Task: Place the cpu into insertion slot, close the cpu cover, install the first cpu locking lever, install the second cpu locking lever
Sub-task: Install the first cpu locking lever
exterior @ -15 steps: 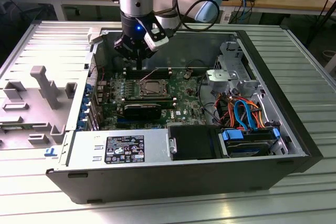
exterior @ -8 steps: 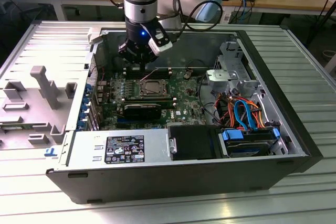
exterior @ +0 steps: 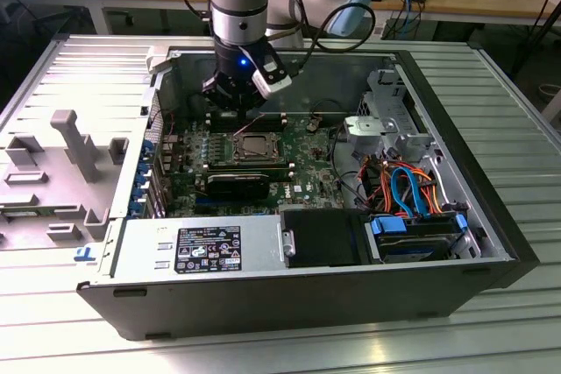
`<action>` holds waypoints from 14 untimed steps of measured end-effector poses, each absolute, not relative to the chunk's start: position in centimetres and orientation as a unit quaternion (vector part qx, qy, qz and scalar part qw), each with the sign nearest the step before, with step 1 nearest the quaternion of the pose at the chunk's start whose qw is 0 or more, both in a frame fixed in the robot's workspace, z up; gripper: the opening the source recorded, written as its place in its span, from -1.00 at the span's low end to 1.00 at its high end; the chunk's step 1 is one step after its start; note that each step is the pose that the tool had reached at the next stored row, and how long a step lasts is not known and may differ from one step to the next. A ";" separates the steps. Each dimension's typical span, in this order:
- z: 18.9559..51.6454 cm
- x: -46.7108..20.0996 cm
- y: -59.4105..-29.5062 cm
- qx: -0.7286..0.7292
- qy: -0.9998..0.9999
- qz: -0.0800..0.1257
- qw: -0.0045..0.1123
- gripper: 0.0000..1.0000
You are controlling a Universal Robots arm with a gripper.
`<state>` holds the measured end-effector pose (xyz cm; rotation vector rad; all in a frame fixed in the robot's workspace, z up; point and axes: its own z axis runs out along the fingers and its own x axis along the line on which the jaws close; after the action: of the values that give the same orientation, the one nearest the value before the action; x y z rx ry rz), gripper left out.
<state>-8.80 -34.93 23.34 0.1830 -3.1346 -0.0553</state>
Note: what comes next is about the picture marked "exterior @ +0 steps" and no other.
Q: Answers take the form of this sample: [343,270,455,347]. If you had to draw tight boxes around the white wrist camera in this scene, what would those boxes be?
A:
[252,57,294,98]

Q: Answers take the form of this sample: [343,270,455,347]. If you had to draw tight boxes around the black label sticker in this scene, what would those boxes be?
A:
[174,225,242,273]

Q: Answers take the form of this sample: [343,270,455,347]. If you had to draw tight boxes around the black drive bay box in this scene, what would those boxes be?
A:
[280,209,369,268]

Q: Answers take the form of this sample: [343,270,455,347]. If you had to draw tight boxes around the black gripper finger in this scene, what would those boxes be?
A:
[241,82,266,123]
[201,77,244,123]

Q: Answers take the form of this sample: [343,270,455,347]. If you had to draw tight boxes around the silver metal drive cage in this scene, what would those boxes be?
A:
[357,67,444,165]

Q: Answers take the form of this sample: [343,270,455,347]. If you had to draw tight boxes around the silver CPU green substrate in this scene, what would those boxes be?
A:
[242,136,270,159]

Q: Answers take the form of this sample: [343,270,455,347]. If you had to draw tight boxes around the hard disk in blue carrier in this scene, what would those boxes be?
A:
[366,211,472,264]

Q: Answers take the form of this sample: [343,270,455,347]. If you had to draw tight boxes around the black open PC case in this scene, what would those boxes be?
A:
[76,43,541,342]

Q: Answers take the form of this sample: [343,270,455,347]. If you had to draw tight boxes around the silver power supply unit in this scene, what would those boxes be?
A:
[99,215,286,279]

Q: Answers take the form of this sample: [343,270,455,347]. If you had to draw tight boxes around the black camera cable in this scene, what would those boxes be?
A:
[280,0,377,81]

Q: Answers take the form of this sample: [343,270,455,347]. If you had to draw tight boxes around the blue flat data wire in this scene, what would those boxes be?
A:
[391,166,415,217]
[405,166,434,221]

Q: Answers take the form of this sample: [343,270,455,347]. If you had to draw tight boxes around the orange wire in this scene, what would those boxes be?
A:
[378,162,395,214]
[420,170,444,216]

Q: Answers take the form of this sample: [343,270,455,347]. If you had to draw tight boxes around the thick black wire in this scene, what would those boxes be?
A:
[330,125,367,209]

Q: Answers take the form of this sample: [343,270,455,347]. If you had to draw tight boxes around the silver bracket with green dot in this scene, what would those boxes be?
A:
[344,114,389,154]

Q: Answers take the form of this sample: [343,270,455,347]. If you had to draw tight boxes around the green motherboard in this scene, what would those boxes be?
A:
[160,113,365,220]

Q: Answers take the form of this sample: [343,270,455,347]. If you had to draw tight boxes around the grey plastic parts rack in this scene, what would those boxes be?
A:
[0,109,131,252]

